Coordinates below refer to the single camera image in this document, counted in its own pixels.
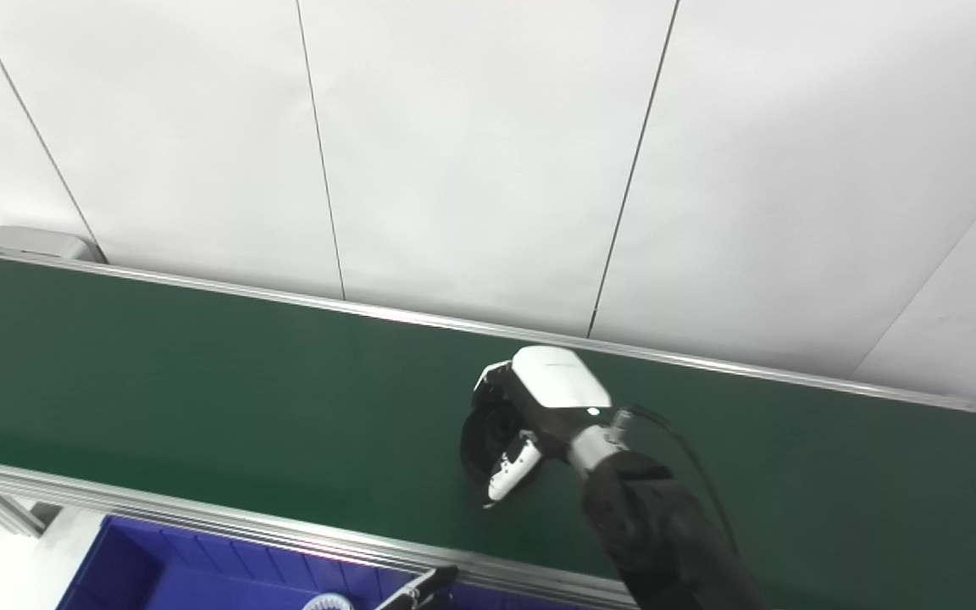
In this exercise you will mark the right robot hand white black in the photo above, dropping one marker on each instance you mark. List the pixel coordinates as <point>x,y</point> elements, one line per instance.
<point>556,381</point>

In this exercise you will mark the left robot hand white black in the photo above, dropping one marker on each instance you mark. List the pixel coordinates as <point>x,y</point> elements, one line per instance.
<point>420,586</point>

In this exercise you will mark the black round wheel part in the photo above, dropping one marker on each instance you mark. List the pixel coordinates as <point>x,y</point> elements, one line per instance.
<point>479,449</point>

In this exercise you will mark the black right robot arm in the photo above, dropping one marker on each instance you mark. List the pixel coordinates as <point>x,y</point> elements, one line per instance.
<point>649,525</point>

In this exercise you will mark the green conveyor belt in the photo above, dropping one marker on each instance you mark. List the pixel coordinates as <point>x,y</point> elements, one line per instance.
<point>200,518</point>
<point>200,381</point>

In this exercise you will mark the blue bin with white rings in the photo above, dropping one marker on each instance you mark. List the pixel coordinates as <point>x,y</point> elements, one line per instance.
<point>158,576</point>

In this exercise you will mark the aluminium conveyor support strut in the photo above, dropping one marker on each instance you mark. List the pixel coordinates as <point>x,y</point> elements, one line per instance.
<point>5,512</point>

